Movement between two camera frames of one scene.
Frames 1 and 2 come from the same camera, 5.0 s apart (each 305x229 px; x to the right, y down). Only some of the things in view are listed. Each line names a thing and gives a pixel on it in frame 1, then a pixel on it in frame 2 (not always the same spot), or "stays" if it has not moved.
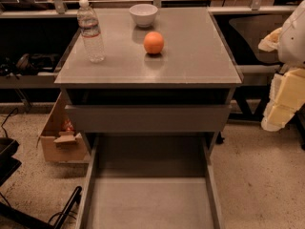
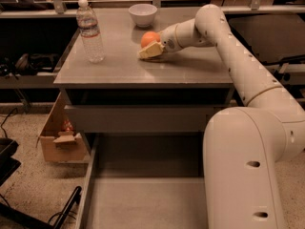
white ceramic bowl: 144,13 stays
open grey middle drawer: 150,181 stays
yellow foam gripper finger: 287,94 → 169,42
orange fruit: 153,42 stays
